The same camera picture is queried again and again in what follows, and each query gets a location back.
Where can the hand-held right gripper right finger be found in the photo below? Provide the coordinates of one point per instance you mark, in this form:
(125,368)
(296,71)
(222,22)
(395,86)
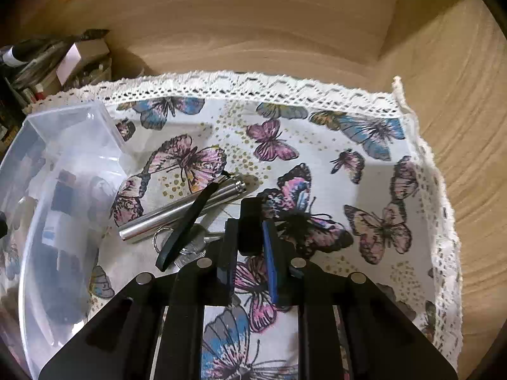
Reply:
(273,269)

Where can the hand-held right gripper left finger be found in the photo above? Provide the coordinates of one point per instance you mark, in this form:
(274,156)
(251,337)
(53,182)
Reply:
(231,261)

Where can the keys with black fob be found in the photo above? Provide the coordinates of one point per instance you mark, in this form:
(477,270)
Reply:
(250,225)

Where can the clear plastic container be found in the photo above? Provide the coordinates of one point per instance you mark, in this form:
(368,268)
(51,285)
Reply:
(79,146)

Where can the butterfly print lace tablecloth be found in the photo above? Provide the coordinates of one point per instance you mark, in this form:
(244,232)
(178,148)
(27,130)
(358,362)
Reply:
(336,190)

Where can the small cardboard box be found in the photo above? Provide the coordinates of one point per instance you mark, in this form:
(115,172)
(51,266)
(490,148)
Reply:
(81,61)

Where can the stack of magazines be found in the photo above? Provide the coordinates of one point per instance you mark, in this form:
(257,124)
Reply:
(35,75)

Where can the dark wine bottle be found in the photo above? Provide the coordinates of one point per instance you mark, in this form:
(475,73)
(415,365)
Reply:
(12,56)

